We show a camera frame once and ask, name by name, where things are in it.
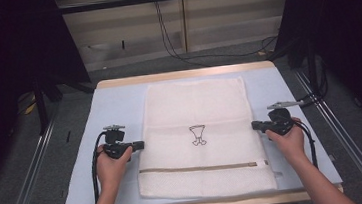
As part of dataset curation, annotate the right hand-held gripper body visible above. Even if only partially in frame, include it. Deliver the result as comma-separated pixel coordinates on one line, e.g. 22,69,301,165
261,98,308,139

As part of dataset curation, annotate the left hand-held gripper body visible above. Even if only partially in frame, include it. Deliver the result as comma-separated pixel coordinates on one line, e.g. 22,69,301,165
100,122,136,162

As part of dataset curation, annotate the white towel with logo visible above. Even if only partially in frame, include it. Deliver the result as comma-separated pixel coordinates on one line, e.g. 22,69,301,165
128,72,279,204

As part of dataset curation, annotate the person's right hand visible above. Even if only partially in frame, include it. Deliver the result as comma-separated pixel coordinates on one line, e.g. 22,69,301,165
263,115,309,170

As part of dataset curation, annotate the person's left hand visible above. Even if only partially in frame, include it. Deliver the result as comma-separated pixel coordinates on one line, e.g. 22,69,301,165
93,142,138,192

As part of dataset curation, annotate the pale blue table mat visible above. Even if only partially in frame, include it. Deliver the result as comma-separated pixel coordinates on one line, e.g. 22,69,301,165
50,61,344,204

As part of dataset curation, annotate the black metal stand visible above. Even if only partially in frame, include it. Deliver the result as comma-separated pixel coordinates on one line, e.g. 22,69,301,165
30,71,99,136
303,42,330,102

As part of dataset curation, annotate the wooden table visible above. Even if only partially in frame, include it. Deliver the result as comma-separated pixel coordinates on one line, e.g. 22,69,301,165
49,53,346,204

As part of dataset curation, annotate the black curtain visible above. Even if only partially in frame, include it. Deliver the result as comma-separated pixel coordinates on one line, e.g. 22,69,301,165
0,0,102,199
269,0,362,148

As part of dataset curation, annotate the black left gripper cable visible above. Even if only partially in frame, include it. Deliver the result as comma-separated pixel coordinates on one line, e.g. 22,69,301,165
87,130,116,204

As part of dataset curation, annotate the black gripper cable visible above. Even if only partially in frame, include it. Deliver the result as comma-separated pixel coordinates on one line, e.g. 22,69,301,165
87,130,116,204
291,117,320,172

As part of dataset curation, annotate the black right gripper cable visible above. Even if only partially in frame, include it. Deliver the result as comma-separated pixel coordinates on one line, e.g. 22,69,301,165
291,117,320,172

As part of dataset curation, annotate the metal floor rail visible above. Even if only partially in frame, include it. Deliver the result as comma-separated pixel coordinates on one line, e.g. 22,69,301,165
0,118,64,204
294,64,362,204

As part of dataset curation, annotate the black floor cable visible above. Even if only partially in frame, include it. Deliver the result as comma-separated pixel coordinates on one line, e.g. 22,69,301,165
153,0,282,73

